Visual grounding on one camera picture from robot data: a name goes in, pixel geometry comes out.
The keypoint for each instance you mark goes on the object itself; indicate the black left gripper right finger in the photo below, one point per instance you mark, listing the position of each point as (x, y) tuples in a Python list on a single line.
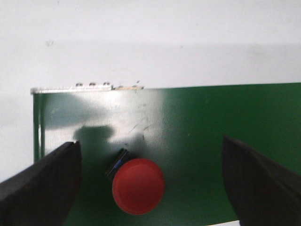
[(261, 191)]

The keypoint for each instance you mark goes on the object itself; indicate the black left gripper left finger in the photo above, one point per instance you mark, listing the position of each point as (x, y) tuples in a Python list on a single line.
[(43, 194)]

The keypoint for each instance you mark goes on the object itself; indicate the red push button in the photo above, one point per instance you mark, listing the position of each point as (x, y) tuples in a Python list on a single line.
[(138, 184)]

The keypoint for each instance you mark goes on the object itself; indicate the green conveyor belt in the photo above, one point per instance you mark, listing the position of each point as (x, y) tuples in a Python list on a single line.
[(180, 129)]

